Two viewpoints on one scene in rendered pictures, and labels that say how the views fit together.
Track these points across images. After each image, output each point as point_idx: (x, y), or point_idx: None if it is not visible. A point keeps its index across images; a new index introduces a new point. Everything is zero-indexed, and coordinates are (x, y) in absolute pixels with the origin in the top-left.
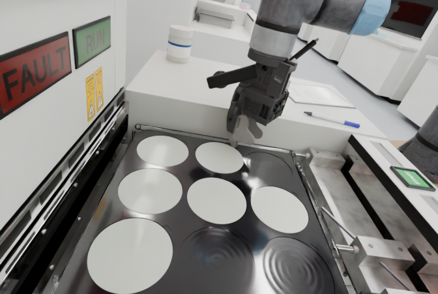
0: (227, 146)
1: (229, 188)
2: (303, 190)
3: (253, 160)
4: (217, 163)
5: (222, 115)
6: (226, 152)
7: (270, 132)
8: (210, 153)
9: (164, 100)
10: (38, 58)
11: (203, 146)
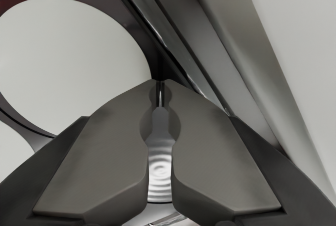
0: (139, 69)
1: (16, 155)
2: (151, 219)
3: (155, 143)
4: (43, 97)
5: None
6: (108, 87)
7: (297, 153)
8: (55, 56)
9: None
10: None
11: (53, 8)
